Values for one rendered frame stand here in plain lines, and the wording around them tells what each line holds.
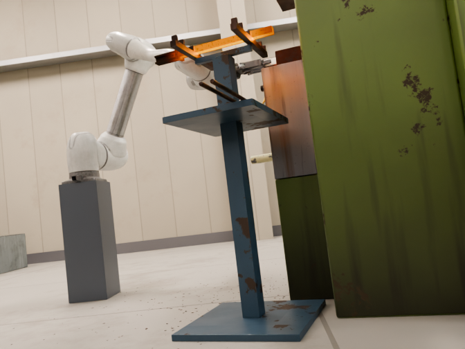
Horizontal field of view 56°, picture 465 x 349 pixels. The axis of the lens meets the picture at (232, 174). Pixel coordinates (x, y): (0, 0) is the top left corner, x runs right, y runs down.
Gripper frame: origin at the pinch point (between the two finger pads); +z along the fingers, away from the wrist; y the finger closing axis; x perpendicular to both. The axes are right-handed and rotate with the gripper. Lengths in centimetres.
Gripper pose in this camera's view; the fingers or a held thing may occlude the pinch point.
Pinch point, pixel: (272, 62)
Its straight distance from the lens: 201.9
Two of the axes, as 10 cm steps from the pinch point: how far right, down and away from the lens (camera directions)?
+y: -3.2, -0.3, -9.5
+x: -1.2, -9.9, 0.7
